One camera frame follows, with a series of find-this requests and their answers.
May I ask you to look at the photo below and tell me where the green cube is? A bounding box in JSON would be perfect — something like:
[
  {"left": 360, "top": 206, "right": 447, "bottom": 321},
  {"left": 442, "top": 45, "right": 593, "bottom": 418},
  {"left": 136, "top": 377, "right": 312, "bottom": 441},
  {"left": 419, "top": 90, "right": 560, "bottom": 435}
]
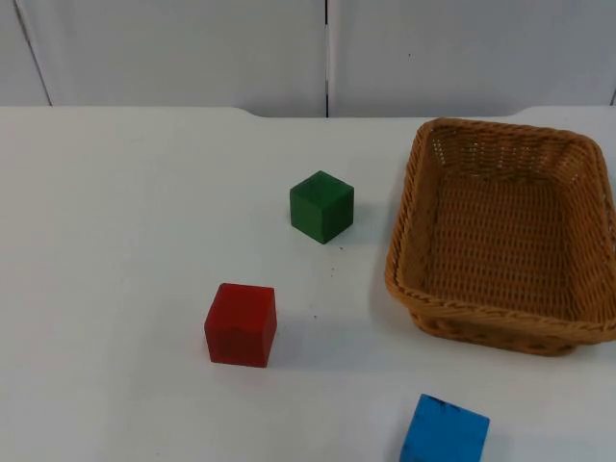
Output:
[{"left": 289, "top": 169, "right": 355, "bottom": 246}]

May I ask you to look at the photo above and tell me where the red cube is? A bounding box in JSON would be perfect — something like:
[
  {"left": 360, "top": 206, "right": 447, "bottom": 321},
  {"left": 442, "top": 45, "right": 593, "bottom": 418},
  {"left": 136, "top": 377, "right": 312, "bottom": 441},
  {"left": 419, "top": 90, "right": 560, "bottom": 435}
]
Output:
[{"left": 203, "top": 282, "right": 278, "bottom": 370}]

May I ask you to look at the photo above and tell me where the pale brown wicker basket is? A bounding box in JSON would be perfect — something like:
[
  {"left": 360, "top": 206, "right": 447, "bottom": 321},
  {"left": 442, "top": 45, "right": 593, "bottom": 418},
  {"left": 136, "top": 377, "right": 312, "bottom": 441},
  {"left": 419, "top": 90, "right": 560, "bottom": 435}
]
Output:
[{"left": 384, "top": 116, "right": 616, "bottom": 357}]

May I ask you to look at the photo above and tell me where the blue cube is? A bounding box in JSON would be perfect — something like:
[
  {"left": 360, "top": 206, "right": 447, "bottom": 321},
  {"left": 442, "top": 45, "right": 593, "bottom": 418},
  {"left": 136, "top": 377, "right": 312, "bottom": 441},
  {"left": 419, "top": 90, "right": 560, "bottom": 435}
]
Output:
[{"left": 398, "top": 393, "right": 491, "bottom": 462}]

